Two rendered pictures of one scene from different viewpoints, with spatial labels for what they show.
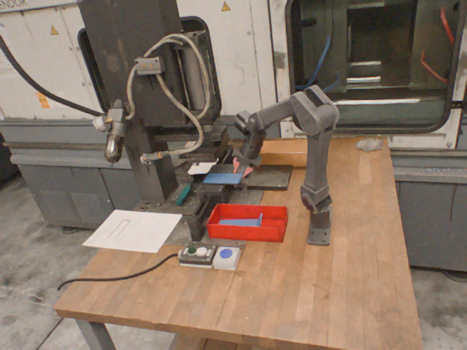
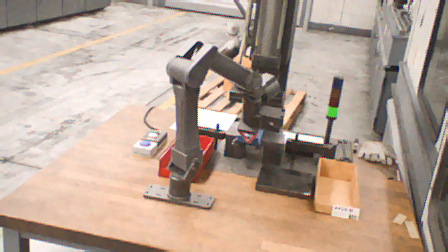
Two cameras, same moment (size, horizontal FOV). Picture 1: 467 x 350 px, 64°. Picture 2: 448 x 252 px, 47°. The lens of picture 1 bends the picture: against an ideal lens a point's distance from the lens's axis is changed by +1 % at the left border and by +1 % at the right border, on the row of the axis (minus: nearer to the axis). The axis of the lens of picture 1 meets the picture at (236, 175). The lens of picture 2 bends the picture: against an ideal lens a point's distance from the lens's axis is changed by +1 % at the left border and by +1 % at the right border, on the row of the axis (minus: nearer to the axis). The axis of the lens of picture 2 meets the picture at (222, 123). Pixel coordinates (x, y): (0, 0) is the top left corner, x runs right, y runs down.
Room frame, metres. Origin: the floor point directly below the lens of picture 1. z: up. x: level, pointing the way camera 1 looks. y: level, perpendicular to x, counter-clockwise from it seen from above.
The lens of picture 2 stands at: (0.84, -1.56, 1.62)
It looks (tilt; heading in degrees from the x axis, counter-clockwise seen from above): 20 degrees down; 80
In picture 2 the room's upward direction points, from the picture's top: 6 degrees clockwise
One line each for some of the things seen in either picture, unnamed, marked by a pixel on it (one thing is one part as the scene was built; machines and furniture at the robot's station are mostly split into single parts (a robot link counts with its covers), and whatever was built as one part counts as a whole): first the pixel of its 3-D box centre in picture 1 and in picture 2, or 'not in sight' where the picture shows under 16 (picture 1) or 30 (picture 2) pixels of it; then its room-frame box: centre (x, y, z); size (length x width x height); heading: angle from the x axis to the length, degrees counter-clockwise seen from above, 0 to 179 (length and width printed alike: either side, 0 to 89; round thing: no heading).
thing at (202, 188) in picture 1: (217, 177); (256, 135); (1.26, 0.08, 0.98); 0.20 x 0.10 x 0.01; 160
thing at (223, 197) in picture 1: (218, 187); (254, 146); (1.26, 0.08, 0.94); 0.20 x 0.10 x 0.07; 160
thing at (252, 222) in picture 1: (239, 223); not in sight; (1.03, 0.02, 0.92); 0.15 x 0.07 x 0.03; 77
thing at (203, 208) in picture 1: (203, 211); (205, 134); (1.09, 0.14, 0.95); 0.15 x 0.03 x 0.10; 160
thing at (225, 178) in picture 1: (224, 175); (251, 132); (1.23, 0.05, 1.00); 0.15 x 0.07 x 0.03; 70
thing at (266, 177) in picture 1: (270, 176); (284, 181); (1.32, -0.14, 0.91); 0.17 x 0.16 x 0.02; 160
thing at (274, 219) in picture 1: (247, 222); (187, 155); (1.01, -0.01, 0.93); 0.25 x 0.12 x 0.06; 70
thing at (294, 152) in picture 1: (281, 154); (337, 187); (1.46, -0.21, 0.93); 0.25 x 0.13 x 0.08; 70
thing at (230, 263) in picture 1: (227, 261); (144, 152); (0.87, 0.07, 0.90); 0.07 x 0.07 x 0.06; 70
